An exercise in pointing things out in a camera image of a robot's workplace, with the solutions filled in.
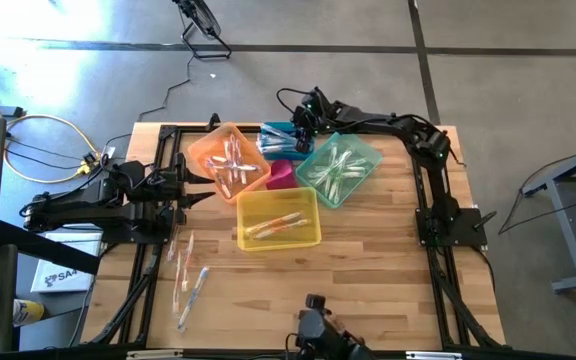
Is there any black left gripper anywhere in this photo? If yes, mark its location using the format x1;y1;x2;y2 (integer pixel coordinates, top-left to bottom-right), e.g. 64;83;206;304
137;152;217;225

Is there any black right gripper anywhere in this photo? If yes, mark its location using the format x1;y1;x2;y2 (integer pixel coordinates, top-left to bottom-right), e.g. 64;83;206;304
292;88;353;154

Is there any green toothbrush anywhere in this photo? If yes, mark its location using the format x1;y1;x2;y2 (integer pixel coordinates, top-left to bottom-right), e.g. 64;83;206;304
307;169;368;183
323;143;338;199
331;152;348;207
340;156;372;172
335;148;353;201
310;164;357;187
312;149;354;189

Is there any blue plastic bin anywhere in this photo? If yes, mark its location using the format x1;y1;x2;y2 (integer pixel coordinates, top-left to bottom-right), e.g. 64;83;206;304
260;121;316;162

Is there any orange translucent plastic bin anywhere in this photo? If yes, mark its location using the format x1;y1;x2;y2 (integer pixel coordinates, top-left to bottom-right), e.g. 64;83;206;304
186;122;272;205

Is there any small pink plastic bin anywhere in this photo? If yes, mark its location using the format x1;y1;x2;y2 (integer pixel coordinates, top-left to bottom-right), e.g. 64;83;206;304
266;158;299;191

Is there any teal translucent plastic bin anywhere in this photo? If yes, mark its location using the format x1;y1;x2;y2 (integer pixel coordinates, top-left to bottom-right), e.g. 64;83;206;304
295;130;384;210

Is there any yellow translucent plastic bin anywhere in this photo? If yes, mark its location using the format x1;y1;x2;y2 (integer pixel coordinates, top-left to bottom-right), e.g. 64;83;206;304
236;187;323;252

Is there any yellow plug with adapter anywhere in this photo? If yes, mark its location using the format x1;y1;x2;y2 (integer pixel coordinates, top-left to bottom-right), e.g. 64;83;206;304
74;145;118;177

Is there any black floor fan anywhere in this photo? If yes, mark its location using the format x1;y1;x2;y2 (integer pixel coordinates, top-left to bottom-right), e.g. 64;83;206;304
171;0;233;61

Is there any white printed cardboard box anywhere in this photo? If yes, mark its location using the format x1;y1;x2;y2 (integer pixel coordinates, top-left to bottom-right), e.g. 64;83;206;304
29;230;105;295

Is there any black desk beam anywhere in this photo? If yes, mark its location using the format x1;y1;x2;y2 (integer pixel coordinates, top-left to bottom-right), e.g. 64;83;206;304
0;219;103;276

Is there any silver rig bar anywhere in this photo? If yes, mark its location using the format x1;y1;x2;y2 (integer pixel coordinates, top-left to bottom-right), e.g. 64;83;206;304
405;351;464;360
126;349;185;360

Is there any yellow and white can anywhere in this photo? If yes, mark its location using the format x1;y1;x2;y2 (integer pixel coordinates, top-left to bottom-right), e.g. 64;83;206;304
11;298;46;328

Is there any grey-legged side desk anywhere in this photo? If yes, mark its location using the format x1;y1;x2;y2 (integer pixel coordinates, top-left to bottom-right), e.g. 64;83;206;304
521;138;576;294

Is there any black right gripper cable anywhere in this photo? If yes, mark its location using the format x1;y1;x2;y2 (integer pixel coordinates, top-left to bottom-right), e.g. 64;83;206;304
276;87;314;117

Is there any black fan cable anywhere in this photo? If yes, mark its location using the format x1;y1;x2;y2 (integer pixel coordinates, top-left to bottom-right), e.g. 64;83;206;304
136;52;195;124

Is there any yellow extension cable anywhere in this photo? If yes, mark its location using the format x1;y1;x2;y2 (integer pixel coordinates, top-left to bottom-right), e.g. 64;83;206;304
2;113;105;185

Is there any black floor cable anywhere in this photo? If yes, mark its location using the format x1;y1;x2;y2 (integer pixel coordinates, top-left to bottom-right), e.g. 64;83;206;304
496;152;576;236

